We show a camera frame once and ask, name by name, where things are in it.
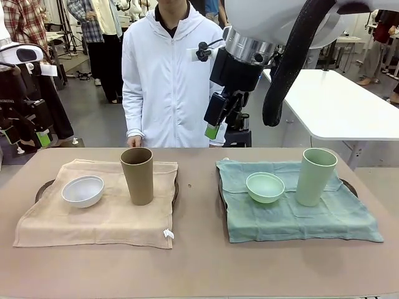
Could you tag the white bowl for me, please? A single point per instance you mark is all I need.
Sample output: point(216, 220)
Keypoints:
point(82, 191)

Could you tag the metal mug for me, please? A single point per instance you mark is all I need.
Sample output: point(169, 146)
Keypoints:
point(245, 121)

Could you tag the black light stand pole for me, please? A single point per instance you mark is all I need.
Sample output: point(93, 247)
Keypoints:
point(330, 59)

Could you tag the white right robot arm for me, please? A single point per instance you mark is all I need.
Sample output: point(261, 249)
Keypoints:
point(265, 15)

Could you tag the brown tall cup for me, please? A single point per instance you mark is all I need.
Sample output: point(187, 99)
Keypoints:
point(137, 177)

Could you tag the black serving tray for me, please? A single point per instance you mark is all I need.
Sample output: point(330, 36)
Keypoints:
point(350, 187)

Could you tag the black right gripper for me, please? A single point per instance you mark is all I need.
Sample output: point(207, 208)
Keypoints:
point(237, 74)

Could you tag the person in white jacket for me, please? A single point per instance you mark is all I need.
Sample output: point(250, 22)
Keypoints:
point(168, 78)

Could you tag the person's right forearm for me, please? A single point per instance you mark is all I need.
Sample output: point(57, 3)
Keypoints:
point(132, 109)

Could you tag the white paper tag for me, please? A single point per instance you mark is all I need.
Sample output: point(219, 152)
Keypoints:
point(49, 70)
point(192, 54)

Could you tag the teal cloth mat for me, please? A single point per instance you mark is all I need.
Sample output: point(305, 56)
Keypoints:
point(299, 221)

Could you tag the beige cloth mat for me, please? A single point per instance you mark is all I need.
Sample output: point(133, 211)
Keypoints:
point(93, 221)

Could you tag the mint green bowl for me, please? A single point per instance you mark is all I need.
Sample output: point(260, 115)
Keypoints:
point(265, 188)

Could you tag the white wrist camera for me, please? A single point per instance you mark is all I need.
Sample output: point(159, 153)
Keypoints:
point(9, 53)

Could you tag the white side table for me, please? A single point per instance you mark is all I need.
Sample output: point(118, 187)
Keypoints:
point(330, 99)

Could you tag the mint green tall cup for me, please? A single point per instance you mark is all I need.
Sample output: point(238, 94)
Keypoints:
point(315, 180)

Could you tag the person's right hand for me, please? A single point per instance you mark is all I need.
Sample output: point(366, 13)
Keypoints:
point(134, 141)

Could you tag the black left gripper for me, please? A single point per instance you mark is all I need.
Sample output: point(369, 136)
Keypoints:
point(11, 93)

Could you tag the wooden base board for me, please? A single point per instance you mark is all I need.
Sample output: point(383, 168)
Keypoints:
point(70, 142)

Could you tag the mannequin in plaid shirt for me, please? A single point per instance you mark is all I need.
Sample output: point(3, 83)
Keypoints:
point(59, 118)

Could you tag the person in dark red clothes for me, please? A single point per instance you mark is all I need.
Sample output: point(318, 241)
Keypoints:
point(378, 46)

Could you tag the black stool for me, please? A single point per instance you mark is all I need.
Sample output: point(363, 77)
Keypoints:
point(240, 138)

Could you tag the person in cream shirt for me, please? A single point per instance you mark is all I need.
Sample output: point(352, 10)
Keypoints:
point(110, 62)

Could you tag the person in blue plaid shirt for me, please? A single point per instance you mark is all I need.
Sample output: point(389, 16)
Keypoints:
point(90, 31)

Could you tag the brown serving tray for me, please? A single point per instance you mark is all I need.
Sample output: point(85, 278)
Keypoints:
point(176, 191)

